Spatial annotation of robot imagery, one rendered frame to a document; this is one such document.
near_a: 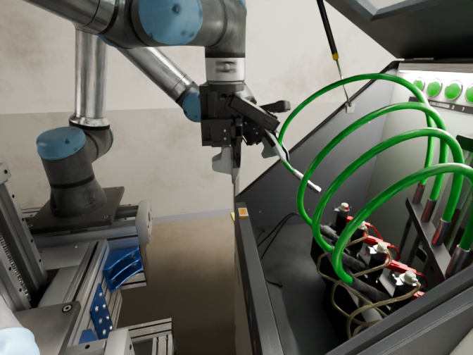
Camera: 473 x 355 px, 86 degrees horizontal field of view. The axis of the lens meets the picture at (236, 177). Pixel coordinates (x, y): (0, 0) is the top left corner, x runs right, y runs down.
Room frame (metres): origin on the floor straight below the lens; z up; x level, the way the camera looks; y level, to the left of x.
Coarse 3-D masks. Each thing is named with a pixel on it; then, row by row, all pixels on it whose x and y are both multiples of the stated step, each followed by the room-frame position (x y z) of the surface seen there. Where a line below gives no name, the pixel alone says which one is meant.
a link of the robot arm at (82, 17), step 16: (32, 0) 0.37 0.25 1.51; (48, 0) 0.38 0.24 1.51; (64, 0) 0.39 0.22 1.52; (80, 0) 0.40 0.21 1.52; (96, 0) 0.42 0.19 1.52; (112, 0) 0.44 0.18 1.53; (128, 0) 0.45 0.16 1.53; (64, 16) 0.41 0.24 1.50; (80, 16) 0.41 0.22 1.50; (96, 16) 0.42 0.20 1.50; (112, 16) 0.44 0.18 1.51; (128, 16) 0.44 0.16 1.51; (96, 32) 0.45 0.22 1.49; (112, 32) 0.45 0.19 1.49; (128, 32) 0.46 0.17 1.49; (128, 48) 0.51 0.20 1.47
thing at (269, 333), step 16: (240, 224) 0.71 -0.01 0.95; (240, 240) 0.67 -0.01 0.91; (240, 256) 0.66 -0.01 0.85; (256, 256) 0.55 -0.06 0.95; (256, 272) 0.49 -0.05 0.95; (256, 288) 0.44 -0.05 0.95; (256, 304) 0.40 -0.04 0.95; (272, 304) 0.40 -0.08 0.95; (256, 320) 0.36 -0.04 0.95; (272, 320) 0.36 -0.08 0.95; (256, 336) 0.35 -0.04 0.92; (272, 336) 0.33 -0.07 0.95; (256, 352) 0.34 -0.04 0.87; (272, 352) 0.30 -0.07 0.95
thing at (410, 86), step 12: (336, 84) 0.66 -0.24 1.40; (408, 84) 0.61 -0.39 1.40; (312, 96) 0.67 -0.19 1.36; (420, 96) 0.60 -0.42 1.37; (300, 108) 0.68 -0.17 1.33; (288, 120) 0.69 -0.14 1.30; (432, 120) 0.59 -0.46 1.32; (432, 144) 0.59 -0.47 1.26; (432, 156) 0.59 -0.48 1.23; (288, 168) 0.68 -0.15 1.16
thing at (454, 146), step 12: (408, 132) 0.41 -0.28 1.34; (420, 132) 0.41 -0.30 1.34; (432, 132) 0.41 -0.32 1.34; (444, 132) 0.41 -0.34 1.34; (384, 144) 0.40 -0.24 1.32; (456, 144) 0.41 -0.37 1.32; (360, 156) 0.40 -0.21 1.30; (372, 156) 0.40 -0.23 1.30; (456, 156) 0.42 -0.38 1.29; (348, 168) 0.40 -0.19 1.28; (336, 180) 0.40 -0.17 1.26; (456, 180) 0.42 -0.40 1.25; (324, 192) 0.40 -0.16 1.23; (456, 192) 0.42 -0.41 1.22; (324, 204) 0.39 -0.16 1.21; (456, 204) 0.42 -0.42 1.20; (444, 216) 0.42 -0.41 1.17; (312, 228) 0.40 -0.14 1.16; (444, 228) 0.42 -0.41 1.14; (432, 240) 0.43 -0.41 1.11; (348, 264) 0.40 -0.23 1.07; (360, 264) 0.40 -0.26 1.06
